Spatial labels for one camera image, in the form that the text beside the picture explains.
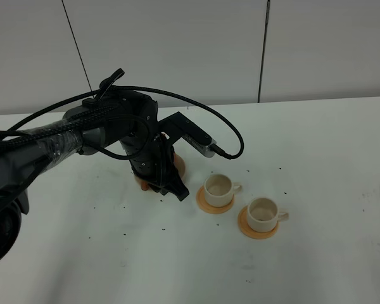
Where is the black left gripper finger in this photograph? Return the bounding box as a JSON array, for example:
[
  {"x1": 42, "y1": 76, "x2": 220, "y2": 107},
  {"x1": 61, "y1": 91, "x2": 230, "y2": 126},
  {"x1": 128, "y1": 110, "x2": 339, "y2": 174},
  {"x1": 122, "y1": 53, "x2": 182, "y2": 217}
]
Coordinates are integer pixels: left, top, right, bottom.
[{"x1": 151, "y1": 172, "x2": 189, "y2": 201}]

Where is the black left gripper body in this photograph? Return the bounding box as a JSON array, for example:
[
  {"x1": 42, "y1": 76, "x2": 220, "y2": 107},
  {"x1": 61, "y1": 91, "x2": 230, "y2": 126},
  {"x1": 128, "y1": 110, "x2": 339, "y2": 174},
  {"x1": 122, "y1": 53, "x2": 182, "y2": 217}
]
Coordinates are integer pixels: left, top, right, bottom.
[{"x1": 120, "y1": 126, "x2": 177, "y2": 187}]

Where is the brown clay teapot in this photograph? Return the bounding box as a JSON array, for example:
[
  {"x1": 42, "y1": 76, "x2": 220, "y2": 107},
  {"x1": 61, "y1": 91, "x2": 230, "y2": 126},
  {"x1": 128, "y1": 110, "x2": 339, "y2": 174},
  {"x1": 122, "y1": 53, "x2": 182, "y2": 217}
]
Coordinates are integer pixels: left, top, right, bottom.
[{"x1": 131, "y1": 133, "x2": 186, "y2": 190}]

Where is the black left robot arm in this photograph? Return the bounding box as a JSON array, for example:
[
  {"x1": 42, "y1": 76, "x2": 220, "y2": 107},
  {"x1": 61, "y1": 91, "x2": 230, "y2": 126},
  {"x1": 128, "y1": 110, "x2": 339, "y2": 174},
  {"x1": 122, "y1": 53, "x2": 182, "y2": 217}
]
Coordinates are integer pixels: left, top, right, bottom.
[{"x1": 0, "y1": 89, "x2": 189, "y2": 260}]

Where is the orange coaster near teapot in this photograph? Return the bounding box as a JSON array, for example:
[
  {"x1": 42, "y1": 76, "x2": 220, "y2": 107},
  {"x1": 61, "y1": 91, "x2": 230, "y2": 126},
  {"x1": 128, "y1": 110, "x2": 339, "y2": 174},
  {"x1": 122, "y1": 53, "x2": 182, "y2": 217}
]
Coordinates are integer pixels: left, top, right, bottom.
[{"x1": 196, "y1": 186, "x2": 235, "y2": 215}]

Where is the white teacup near teapot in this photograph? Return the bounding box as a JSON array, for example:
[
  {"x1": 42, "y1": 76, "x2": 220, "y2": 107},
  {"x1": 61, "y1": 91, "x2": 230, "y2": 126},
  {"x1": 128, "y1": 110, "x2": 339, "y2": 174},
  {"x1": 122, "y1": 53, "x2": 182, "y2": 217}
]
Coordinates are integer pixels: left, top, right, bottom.
[{"x1": 203, "y1": 174, "x2": 243, "y2": 208}]

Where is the orange coaster far right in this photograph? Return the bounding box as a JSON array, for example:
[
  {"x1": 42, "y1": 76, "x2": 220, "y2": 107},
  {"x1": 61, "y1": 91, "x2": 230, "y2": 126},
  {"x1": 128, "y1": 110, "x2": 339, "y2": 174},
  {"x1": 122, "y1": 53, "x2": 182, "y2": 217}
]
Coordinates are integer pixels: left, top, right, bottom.
[{"x1": 237, "y1": 206, "x2": 279, "y2": 240}]

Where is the white teacup far right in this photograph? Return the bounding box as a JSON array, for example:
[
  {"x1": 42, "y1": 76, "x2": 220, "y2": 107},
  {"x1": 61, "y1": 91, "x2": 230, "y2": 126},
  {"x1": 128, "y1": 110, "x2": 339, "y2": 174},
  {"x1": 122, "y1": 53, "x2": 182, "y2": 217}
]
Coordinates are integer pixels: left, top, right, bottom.
[{"x1": 246, "y1": 198, "x2": 289, "y2": 233}]

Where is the black braided camera cable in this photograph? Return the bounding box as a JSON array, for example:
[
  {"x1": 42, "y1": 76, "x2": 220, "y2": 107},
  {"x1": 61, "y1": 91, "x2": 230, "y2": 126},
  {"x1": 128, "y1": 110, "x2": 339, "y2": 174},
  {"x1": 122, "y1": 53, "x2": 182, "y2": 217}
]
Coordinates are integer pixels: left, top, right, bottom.
[{"x1": 0, "y1": 84, "x2": 244, "y2": 160}]

